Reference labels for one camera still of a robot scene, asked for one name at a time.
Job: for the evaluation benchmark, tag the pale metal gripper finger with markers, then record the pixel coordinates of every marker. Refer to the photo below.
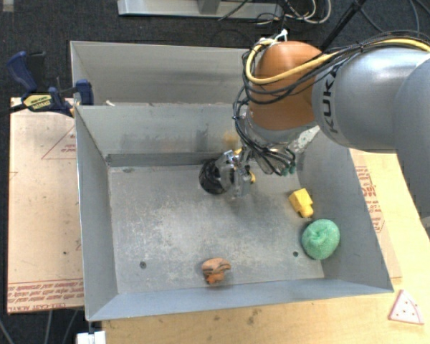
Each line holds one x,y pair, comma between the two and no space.
242,188
225,180

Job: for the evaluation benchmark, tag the black round object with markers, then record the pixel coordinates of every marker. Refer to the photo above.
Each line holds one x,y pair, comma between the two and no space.
208,178

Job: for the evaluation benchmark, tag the yellow plastic block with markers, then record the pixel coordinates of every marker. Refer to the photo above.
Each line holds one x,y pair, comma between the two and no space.
300,201

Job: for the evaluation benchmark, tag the grey metal bin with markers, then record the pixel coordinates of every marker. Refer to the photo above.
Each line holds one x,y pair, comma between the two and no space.
186,228

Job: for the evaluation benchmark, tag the orange and brown toy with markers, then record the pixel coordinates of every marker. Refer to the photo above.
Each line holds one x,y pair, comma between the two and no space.
215,269

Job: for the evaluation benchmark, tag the green foam ball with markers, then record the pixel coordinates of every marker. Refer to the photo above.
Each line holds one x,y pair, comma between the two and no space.
320,239

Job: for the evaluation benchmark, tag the brown cardboard board red print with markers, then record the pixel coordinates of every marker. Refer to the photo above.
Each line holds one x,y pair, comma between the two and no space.
39,199

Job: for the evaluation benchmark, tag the pink triangular pad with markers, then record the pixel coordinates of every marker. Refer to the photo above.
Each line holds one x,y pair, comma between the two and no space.
405,308

